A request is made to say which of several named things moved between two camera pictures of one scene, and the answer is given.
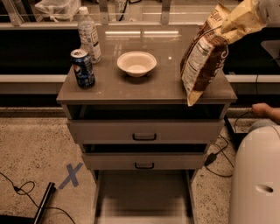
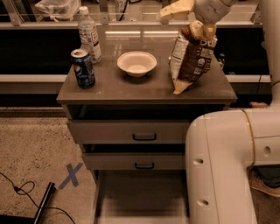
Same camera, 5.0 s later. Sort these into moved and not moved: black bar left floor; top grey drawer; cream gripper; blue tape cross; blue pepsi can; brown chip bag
Moved: brown chip bag; cream gripper
Not moved: black bar left floor; top grey drawer; blue pepsi can; blue tape cross
